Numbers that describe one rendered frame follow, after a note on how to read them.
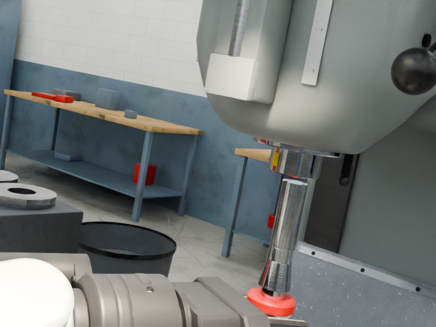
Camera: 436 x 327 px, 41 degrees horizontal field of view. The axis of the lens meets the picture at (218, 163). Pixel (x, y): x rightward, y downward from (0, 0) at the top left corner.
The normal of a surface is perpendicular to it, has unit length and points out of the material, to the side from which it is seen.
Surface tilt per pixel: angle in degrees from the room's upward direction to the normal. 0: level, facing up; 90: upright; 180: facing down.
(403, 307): 63
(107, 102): 90
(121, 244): 86
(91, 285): 46
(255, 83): 90
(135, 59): 90
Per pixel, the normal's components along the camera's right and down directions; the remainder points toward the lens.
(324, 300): -0.45, -0.42
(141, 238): -0.28, 0.01
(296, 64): -0.58, 0.00
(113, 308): 0.48, -0.50
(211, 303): 0.18, -0.97
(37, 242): 0.73, 0.22
